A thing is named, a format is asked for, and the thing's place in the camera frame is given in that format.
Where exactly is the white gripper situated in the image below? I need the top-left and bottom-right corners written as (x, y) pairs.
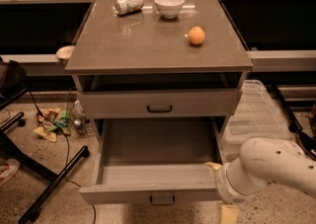
top-left (205, 162), bottom-right (250, 224)

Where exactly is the grey drawer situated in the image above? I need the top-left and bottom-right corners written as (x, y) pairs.
top-left (80, 117), bottom-right (224, 206)
top-left (78, 90), bottom-right (242, 118)

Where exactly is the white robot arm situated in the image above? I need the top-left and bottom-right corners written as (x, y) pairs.
top-left (205, 137), bottom-right (316, 224)

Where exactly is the grey drawer cabinet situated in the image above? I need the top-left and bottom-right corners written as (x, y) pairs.
top-left (65, 0), bottom-right (253, 135)

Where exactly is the clear plastic storage bin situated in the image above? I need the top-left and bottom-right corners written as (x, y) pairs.
top-left (222, 79), bottom-right (292, 145)

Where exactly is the orange fruit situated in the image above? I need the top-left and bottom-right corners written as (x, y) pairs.
top-left (189, 27), bottom-right (205, 45)

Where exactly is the snack bags pile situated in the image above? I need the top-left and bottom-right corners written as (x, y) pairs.
top-left (34, 108), bottom-right (71, 142)

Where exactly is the white ceramic bowl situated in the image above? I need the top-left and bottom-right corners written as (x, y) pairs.
top-left (154, 0), bottom-right (185, 19)

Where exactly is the lying drink can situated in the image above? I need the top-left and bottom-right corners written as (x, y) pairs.
top-left (114, 0), bottom-right (143, 16)

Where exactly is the small round dish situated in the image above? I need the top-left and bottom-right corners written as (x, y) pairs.
top-left (56, 45), bottom-right (75, 60)

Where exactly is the wire basket with bottles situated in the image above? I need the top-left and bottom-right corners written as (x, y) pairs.
top-left (66, 87), bottom-right (94, 137)

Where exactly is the black power cable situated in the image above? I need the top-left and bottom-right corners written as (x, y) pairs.
top-left (23, 84), bottom-right (97, 224)

